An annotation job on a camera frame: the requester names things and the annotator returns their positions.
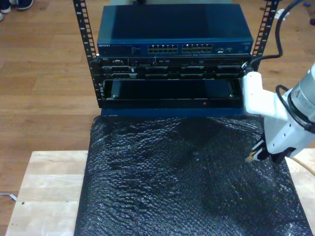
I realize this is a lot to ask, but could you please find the yellow network cable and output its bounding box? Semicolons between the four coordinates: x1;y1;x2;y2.
245;151;315;177

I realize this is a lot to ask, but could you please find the black rack shelf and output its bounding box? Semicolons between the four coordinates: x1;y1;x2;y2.
98;78;247;109

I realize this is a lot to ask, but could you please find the black rack server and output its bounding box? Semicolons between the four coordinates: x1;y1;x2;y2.
90;56;259;81

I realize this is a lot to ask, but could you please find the black bubble wrap mat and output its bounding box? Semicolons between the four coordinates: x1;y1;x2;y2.
73;113;312;236

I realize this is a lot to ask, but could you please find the blue base board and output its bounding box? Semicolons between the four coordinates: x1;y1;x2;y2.
100;107;247;118

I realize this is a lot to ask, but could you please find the crumpled white paper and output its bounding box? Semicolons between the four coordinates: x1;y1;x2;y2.
274;9;291;22

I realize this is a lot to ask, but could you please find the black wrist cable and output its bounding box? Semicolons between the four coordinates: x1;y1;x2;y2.
275;85;315;135

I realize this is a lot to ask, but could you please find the black perforated rack post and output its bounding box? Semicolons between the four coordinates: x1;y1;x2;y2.
72;0;104;109
250;0;281;72

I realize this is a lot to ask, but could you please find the blue network switch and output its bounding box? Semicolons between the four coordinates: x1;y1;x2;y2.
96;3;254;58

